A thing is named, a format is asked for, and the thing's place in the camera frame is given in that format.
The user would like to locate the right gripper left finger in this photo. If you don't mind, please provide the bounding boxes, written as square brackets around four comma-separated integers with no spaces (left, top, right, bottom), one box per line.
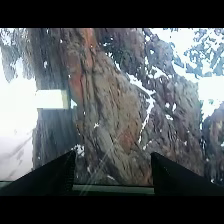
[0,150,77,197]

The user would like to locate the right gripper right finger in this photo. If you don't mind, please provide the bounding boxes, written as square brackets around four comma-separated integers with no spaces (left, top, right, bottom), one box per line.
[150,152,224,197]

